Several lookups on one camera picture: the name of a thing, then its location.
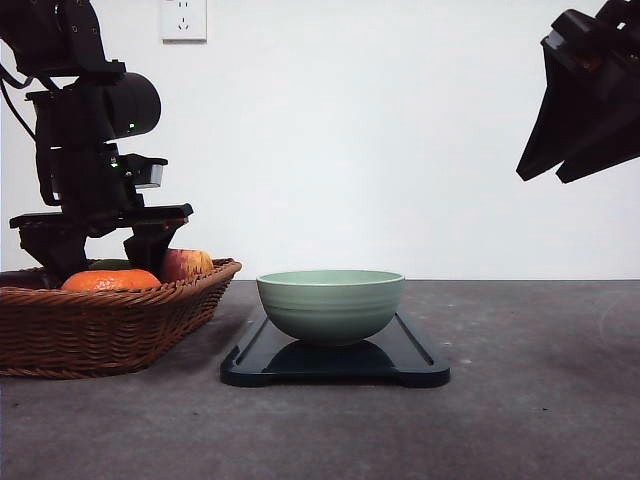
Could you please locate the black image-right gripper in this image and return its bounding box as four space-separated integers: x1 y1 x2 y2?
516 0 640 184

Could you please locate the black image-left gripper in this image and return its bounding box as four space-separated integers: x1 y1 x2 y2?
9 142 194 289

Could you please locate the green ceramic bowl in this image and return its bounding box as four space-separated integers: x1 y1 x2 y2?
257 269 405 344

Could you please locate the black image-left robot arm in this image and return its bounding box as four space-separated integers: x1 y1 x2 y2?
0 0 193 283

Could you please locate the brown wicker basket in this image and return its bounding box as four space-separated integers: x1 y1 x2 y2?
0 258 242 379

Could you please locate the green avocado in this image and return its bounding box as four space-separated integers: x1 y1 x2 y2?
86 259 135 270

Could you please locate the orange tangerine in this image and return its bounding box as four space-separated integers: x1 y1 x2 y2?
61 269 162 291

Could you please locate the red yellow apple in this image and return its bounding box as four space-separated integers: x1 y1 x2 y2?
161 248 214 283

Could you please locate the dark purple eggplant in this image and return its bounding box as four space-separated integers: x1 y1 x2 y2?
0 267 50 289

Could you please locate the dark rectangular tray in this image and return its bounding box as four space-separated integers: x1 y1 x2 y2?
220 312 451 388

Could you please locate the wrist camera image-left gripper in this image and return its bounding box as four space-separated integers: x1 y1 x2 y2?
120 153 168 189

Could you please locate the white wall socket left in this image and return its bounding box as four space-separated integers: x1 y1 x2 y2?
160 0 208 49

